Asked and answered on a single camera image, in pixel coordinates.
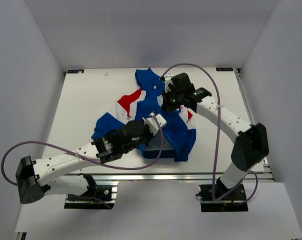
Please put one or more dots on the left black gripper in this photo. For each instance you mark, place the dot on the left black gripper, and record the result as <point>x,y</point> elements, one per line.
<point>150,134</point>

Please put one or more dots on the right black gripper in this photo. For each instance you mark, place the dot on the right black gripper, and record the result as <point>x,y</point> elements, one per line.
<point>167,106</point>

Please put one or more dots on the blue white red jacket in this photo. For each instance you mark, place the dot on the blue white red jacket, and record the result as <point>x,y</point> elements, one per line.
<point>178,135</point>

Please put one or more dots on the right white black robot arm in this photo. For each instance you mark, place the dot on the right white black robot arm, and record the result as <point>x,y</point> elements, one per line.
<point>250,141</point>

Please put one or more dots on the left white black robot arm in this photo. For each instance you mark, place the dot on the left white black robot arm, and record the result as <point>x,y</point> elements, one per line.
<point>47,176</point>

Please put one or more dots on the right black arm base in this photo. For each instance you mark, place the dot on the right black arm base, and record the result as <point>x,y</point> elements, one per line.
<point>230,203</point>

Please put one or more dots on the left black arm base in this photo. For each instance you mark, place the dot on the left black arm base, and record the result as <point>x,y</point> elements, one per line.
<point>96,196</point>

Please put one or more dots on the right blue corner sticker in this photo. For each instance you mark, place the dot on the right blue corner sticker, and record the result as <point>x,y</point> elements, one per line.
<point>228,69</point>

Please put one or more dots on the blue corner sticker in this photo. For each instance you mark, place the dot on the blue corner sticker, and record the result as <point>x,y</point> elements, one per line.
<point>76,71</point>
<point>228,69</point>

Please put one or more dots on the left blue corner sticker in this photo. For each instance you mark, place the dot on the left blue corner sticker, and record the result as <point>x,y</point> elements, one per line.
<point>76,71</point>

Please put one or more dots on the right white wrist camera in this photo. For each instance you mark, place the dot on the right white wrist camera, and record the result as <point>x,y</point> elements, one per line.
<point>168,85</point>

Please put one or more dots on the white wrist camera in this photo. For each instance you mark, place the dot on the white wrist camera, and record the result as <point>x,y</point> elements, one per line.
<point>155,122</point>
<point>168,85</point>

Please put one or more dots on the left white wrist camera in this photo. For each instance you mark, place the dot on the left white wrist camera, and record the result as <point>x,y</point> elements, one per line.
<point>155,122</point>

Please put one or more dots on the aluminium table rail frame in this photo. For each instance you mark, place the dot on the aluminium table rail frame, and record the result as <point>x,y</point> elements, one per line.
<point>87,96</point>

